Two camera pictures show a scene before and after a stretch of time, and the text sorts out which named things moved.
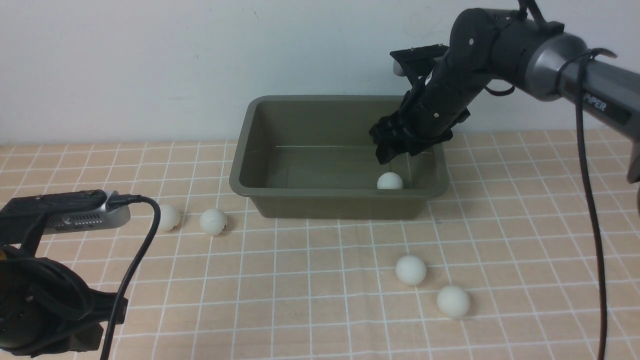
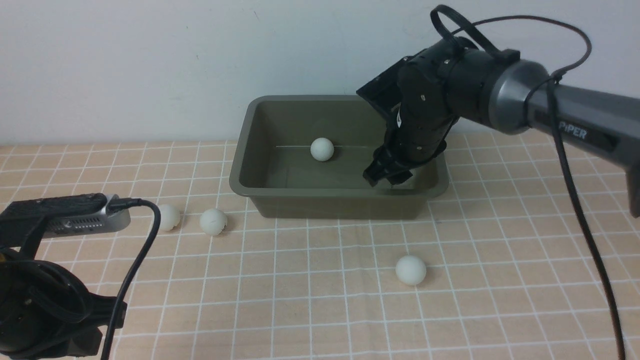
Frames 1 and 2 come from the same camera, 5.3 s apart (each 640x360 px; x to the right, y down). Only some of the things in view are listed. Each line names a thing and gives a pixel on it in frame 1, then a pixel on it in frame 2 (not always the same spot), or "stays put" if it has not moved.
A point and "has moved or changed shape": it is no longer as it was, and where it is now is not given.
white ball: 213,221 stays put
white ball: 410,270 stays put
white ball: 170,217 stays put
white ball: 389,180 has moved or changed shape
